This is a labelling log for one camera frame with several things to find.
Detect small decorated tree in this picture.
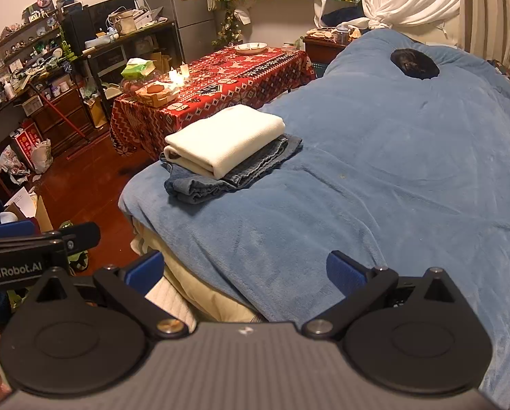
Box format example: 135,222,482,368
212,6,251,50

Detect cream knit sweater vest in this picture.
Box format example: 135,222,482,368
163,105,286,179

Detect white quilted pad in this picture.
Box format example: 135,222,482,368
146,275,198,334

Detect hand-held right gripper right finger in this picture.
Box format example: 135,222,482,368
303,251,465,338

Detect white plate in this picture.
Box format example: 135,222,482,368
234,42,268,55

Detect small black cloth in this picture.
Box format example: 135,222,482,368
390,48,440,80

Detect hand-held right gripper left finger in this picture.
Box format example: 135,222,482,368
33,251,196,338

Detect cluttered wooden shelf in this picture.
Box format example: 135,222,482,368
0,6,95,206

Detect dark patterned cloth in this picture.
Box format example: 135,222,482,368
490,60,510,95

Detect green tissue pack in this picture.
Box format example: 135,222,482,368
121,57,156,80

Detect cardboard box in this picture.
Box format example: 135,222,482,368
3,186,54,233

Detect red patterned tablecloth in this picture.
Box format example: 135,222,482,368
110,47,317,163

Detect bread basket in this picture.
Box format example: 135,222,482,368
134,83,181,107

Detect red box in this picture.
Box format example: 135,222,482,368
16,122,42,172

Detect cream bed mattress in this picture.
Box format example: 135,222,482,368
131,218,266,323

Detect folded blue jeans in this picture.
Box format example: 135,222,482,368
160,133,303,204

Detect white plastic bag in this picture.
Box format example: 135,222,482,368
28,139,54,174

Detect black storage shelf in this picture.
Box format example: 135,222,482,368
60,0,179,131

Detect blue fleece blanket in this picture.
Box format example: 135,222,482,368
118,29,510,394

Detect red broom handle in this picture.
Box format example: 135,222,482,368
28,83,91,142

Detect lit candle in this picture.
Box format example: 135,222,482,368
169,63,191,86

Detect dark wooden nightstand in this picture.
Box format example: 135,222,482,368
303,34,358,80

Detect grey refrigerator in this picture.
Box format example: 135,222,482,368
138,0,216,63

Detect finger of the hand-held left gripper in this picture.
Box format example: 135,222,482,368
60,222,102,261
0,221,36,242

